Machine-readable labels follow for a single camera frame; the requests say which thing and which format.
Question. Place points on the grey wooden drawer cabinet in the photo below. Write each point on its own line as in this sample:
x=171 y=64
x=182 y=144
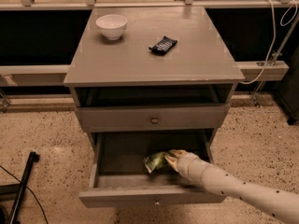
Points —
x=198 y=70

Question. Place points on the white ceramic bowl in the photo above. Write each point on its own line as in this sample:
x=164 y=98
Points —
x=112 y=26

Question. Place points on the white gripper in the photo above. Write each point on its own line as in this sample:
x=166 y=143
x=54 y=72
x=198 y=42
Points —
x=189 y=166

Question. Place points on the closed grey upper drawer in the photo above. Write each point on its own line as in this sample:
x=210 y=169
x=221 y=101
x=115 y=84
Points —
x=126 y=119

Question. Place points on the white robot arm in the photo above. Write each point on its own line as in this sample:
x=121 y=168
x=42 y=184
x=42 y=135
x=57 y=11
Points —
x=277 y=203

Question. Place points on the dark blue snack bar wrapper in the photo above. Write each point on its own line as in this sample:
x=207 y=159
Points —
x=163 y=46

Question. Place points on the green jalapeno chip bag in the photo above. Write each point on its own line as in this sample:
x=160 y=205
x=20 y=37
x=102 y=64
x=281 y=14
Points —
x=157 y=161

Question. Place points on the open grey lower drawer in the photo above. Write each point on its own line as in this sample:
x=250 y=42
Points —
x=119 y=177

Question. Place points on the black metal stand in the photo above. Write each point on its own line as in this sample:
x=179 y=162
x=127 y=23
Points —
x=17 y=191

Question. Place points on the round brass drawer knob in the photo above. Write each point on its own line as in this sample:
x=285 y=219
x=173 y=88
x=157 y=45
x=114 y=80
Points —
x=154 y=120

